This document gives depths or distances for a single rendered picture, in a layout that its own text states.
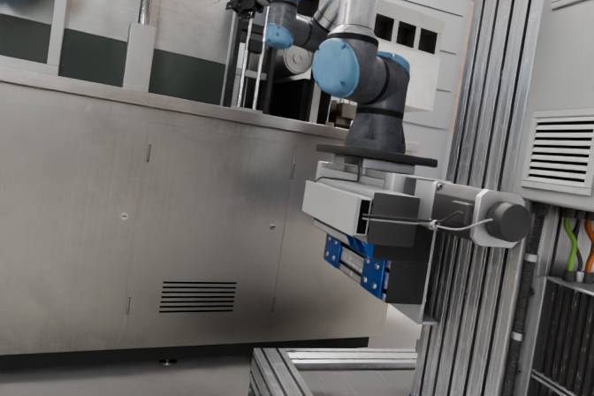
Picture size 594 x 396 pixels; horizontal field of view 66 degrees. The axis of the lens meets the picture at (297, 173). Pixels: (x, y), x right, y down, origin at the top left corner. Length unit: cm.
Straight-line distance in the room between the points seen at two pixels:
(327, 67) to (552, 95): 44
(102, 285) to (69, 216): 23
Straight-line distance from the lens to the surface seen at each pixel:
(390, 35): 262
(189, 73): 211
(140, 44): 182
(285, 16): 125
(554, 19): 90
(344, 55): 98
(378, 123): 109
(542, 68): 88
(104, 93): 144
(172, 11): 214
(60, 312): 156
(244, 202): 156
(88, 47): 208
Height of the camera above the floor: 78
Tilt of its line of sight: 2 degrees down
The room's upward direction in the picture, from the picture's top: 8 degrees clockwise
